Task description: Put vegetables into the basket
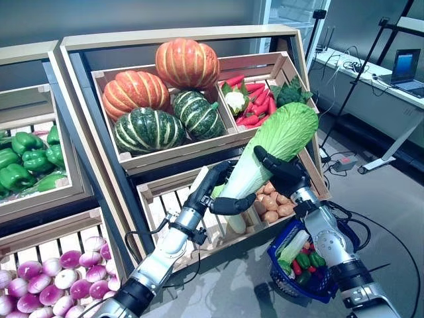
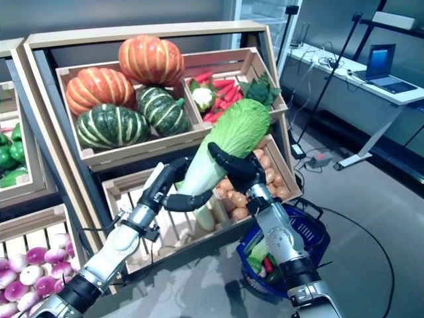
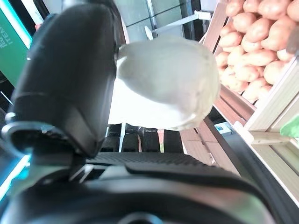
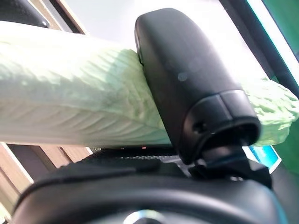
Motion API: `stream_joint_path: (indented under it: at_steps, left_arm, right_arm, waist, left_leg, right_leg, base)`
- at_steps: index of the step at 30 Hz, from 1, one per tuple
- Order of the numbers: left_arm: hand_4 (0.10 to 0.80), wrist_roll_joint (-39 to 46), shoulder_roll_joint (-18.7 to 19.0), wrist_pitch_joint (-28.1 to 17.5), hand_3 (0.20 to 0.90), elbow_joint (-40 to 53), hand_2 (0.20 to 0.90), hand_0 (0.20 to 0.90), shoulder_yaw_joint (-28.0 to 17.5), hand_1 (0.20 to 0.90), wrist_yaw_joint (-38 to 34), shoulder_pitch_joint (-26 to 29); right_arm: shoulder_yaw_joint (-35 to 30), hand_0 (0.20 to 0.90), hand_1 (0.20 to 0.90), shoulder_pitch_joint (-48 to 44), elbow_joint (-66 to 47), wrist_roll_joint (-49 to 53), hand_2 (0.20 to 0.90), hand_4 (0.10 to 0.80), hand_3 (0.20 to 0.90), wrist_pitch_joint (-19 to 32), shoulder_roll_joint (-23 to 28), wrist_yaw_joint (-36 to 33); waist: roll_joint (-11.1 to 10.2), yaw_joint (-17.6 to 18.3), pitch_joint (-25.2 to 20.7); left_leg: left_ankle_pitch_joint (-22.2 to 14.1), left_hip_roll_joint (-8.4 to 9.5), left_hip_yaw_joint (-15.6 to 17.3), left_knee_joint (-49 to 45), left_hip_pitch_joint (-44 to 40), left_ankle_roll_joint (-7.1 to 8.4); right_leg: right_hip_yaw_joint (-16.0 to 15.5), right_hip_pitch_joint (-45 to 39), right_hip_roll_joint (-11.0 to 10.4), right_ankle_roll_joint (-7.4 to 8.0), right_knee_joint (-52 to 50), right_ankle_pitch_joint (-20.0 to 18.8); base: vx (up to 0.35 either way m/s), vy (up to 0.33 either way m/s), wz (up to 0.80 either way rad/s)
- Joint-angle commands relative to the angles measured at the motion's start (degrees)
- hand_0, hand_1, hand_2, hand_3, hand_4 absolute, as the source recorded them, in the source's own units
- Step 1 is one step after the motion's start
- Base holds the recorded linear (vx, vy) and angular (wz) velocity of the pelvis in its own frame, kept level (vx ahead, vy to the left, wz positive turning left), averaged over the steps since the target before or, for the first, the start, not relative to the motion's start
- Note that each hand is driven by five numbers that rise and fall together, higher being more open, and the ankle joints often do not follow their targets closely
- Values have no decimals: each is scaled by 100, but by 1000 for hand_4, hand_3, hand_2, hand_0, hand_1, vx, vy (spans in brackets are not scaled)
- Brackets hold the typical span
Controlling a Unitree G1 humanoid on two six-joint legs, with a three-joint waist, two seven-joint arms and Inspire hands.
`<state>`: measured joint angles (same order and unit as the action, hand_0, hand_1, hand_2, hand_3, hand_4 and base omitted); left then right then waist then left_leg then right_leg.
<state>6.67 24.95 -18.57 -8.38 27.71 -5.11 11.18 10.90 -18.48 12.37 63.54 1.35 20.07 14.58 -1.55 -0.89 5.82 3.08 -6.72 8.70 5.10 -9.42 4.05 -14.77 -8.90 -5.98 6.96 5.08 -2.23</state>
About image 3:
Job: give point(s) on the wooden crate with potatoes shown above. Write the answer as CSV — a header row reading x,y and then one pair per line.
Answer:
x,y
278,98

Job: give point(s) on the green sign board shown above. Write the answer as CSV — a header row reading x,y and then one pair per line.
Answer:
x,y
11,46

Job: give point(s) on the wooden vegetable display shelf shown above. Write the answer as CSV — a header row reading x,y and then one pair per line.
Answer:
x,y
245,163

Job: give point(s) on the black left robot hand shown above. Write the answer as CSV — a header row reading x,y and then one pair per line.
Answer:
x,y
65,70

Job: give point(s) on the green napa cabbage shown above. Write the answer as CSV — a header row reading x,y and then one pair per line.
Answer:
x,y
168,81
290,126

